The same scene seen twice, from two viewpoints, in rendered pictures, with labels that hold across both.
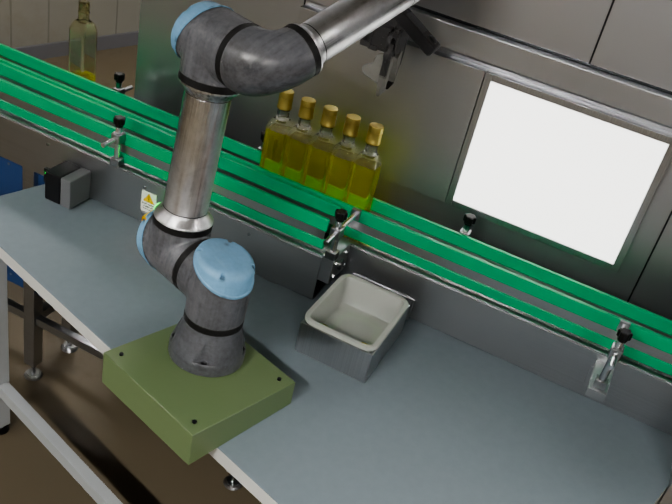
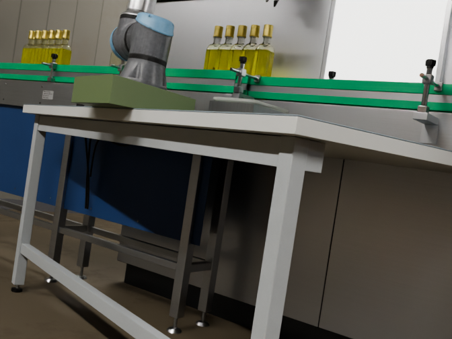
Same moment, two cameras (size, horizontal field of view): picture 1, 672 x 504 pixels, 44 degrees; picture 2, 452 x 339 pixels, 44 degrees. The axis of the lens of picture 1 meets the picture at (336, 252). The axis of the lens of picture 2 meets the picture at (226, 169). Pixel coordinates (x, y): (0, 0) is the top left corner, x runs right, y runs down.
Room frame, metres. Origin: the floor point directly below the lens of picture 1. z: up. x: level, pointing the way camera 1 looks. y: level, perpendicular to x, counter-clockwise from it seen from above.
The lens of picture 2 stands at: (-0.26, -0.59, 0.65)
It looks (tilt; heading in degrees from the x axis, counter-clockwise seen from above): 1 degrees down; 18
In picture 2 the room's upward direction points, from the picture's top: 9 degrees clockwise
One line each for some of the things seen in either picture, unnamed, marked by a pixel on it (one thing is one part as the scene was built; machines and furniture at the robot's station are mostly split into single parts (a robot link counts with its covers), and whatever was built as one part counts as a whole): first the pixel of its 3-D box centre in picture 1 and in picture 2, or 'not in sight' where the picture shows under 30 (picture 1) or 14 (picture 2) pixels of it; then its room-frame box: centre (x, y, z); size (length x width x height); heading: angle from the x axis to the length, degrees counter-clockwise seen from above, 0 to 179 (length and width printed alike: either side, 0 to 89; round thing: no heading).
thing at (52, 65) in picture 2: not in sight; (48, 67); (1.90, 1.02, 0.94); 0.07 x 0.04 x 0.13; 162
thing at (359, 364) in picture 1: (358, 320); (253, 120); (1.50, -0.09, 0.79); 0.27 x 0.17 x 0.08; 162
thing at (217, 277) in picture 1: (218, 281); (151, 37); (1.26, 0.20, 0.98); 0.13 x 0.12 x 0.14; 52
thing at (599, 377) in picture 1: (607, 366); (427, 101); (1.40, -0.61, 0.90); 0.17 x 0.05 x 0.23; 162
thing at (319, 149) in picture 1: (316, 174); (236, 71); (1.77, 0.09, 0.99); 0.06 x 0.06 x 0.21; 72
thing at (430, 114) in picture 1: (458, 135); (323, 38); (1.81, -0.21, 1.15); 0.90 x 0.03 x 0.34; 72
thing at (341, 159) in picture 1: (338, 183); (248, 72); (1.75, 0.03, 0.99); 0.06 x 0.06 x 0.21; 73
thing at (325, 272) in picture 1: (335, 261); (243, 104); (1.62, 0.00, 0.85); 0.09 x 0.04 x 0.07; 162
